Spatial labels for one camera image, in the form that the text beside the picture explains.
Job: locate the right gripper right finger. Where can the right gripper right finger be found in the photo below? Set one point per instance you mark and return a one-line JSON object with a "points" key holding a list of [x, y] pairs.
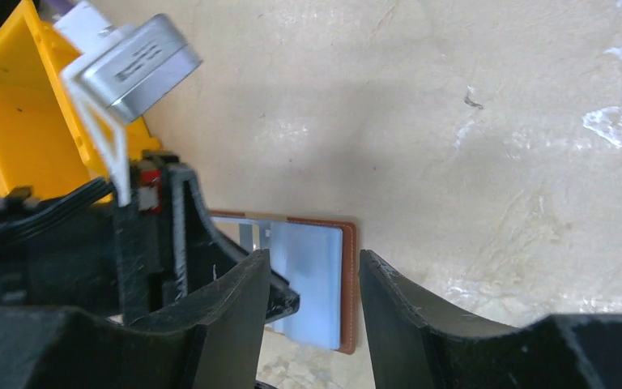
{"points": [[420, 340]]}

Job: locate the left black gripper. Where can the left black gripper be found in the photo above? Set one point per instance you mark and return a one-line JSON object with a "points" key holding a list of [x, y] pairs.
{"points": [[83, 249]]}

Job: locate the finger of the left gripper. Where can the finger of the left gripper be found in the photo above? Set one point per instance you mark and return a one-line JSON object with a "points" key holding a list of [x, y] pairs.
{"points": [[203, 253]]}

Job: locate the yellow plastic divided bin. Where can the yellow plastic divided bin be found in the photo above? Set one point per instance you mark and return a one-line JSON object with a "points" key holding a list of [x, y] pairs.
{"points": [[42, 142]]}

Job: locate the brown leather card holder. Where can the brown leather card holder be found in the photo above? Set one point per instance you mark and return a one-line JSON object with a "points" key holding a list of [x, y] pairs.
{"points": [[319, 259]]}

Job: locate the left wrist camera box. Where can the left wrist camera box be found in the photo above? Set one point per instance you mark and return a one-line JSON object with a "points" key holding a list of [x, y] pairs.
{"points": [[120, 74]]}

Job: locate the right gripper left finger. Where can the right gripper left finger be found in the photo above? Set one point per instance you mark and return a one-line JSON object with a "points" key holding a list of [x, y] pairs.
{"points": [[209, 339]]}

